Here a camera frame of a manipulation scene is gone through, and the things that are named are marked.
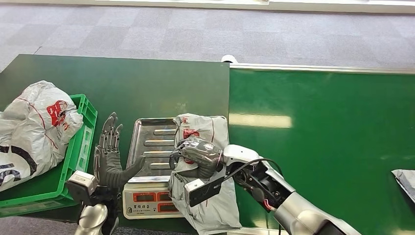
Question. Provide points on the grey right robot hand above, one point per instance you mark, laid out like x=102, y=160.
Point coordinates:
x=201, y=154

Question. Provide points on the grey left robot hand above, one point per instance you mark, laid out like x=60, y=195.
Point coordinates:
x=108, y=159

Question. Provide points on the grey package with red print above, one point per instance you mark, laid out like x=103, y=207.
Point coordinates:
x=207, y=211

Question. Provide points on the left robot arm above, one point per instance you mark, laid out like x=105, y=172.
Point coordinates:
x=94, y=220

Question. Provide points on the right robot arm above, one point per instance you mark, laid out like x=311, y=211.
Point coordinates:
x=308, y=217

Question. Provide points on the large white plastic package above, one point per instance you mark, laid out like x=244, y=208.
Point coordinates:
x=29, y=129

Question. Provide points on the white conveyor roller end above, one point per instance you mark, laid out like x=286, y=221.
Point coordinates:
x=229, y=59

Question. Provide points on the green conveyor belt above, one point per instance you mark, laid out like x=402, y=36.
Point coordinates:
x=324, y=146

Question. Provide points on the small grey plastic package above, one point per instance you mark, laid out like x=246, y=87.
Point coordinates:
x=407, y=181

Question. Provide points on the white digital scale base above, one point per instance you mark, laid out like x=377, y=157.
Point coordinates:
x=142, y=207

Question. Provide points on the green plastic crate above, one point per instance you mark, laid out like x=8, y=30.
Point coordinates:
x=48, y=194

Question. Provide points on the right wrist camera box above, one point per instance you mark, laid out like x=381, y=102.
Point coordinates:
x=204, y=191

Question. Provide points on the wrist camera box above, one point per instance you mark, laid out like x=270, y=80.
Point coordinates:
x=204, y=191
x=81, y=186

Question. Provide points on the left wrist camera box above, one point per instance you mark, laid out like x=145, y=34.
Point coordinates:
x=81, y=186

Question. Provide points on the silver conveyor side rail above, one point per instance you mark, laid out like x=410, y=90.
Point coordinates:
x=253, y=232
x=324, y=68

